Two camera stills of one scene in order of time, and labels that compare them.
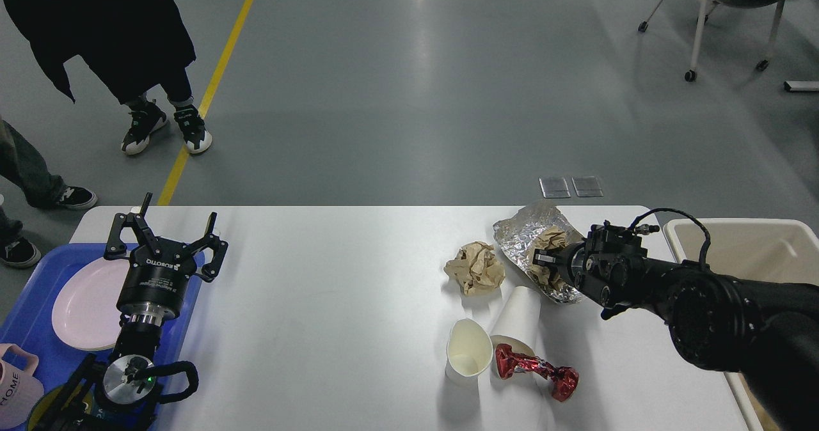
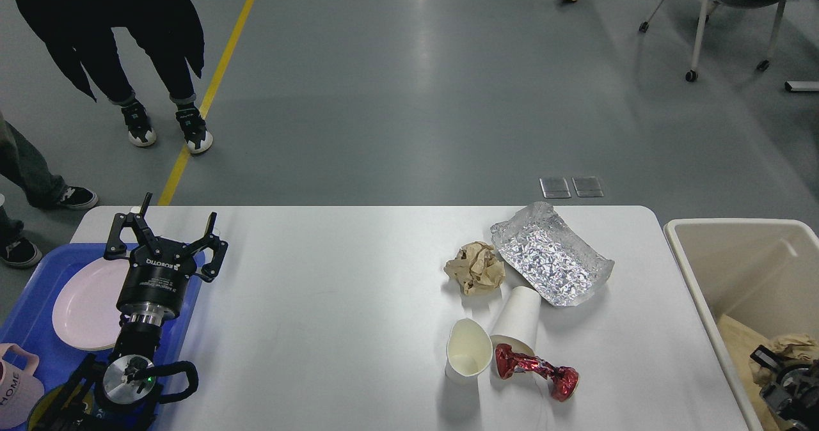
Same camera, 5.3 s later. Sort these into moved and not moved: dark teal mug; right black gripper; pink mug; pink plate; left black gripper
Moved: right black gripper
Not moved: pink mug; left black gripper; dark teal mug; pink plate
